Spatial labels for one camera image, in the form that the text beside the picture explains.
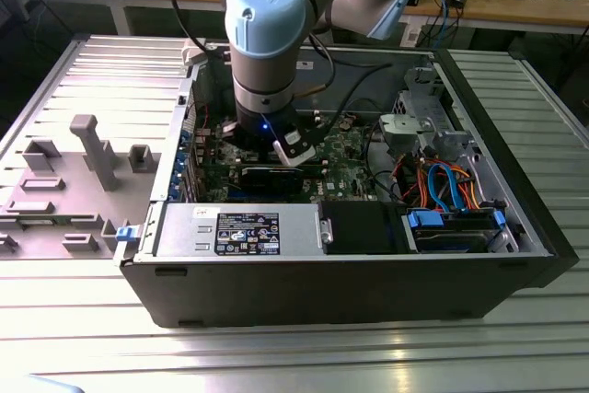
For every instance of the small black adapter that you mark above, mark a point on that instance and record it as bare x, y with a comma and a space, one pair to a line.
457, 1

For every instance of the blue case latch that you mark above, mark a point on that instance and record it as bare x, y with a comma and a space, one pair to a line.
126, 234

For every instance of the white power strip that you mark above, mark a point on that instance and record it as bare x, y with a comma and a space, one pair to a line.
416, 38

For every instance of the hard disk in blue carrier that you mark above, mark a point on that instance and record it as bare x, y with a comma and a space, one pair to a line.
425, 219

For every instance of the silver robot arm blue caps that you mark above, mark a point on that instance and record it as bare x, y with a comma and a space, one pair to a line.
267, 11

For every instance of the grey power supply unit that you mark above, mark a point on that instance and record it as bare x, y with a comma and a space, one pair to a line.
184, 232

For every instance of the pale grey case latch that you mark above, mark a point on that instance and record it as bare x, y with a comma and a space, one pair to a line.
191, 57

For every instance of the pale blue object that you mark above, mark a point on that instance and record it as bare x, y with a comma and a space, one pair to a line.
55, 386

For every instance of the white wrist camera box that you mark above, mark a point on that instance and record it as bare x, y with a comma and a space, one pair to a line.
294, 149

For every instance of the black PC case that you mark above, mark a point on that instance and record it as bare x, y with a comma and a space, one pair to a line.
322, 292

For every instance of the black graphics card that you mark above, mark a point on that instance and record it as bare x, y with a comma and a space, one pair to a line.
271, 183

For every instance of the silver drive cage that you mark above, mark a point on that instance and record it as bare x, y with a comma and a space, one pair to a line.
405, 128

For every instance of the silver coin battery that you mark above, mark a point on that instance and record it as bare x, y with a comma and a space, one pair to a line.
346, 124

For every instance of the grey parts rack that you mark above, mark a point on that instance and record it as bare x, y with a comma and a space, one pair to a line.
69, 209

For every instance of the green motherboard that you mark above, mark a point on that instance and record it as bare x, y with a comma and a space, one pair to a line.
340, 167

